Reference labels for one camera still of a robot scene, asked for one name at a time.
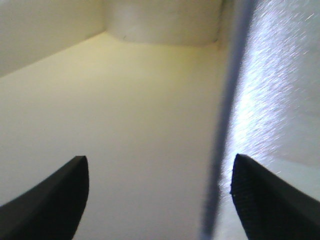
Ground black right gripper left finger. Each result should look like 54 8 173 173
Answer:
0 156 90 240

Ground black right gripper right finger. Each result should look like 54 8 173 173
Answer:
230 154 320 240

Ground white plastic trash bin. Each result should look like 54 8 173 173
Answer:
0 0 320 240

